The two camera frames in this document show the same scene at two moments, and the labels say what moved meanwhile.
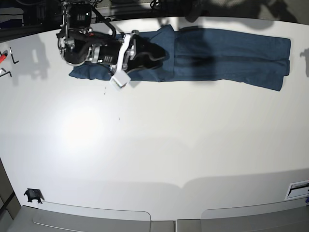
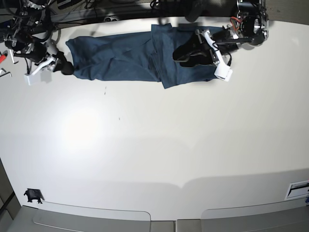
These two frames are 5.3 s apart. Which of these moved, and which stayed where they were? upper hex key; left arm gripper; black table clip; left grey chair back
Moved: left arm gripper
Stayed: left grey chair back; black table clip; upper hex key
